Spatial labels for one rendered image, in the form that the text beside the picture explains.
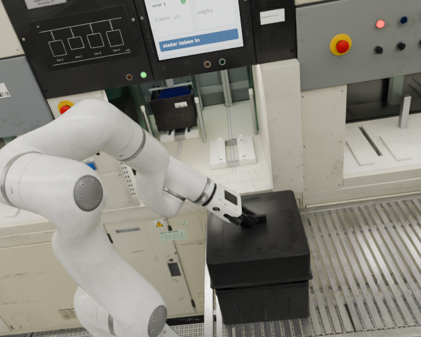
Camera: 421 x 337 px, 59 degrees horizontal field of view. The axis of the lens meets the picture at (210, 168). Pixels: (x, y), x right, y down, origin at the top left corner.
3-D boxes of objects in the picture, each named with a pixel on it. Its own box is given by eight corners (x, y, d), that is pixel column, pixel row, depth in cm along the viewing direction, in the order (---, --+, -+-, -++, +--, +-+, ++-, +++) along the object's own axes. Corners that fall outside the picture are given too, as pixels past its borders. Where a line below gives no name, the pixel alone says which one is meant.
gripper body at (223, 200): (212, 195, 101) (245, 213, 105) (212, 173, 109) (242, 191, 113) (196, 212, 105) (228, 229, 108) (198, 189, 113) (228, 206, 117)
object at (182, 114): (157, 138, 201) (141, 83, 183) (160, 121, 218) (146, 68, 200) (202, 132, 199) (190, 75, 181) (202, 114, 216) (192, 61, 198)
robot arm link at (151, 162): (112, 195, 78) (180, 225, 104) (150, 129, 80) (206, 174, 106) (85, 179, 82) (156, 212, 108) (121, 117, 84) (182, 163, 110)
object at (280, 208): (210, 289, 108) (202, 259, 101) (210, 220, 133) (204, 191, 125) (313, 279, 105) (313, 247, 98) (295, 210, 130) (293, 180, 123)
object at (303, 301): (221, 259, 143) (214, 226, 133) (295, 251, 140) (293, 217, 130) (222, 325, 120) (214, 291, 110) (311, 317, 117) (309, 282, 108)
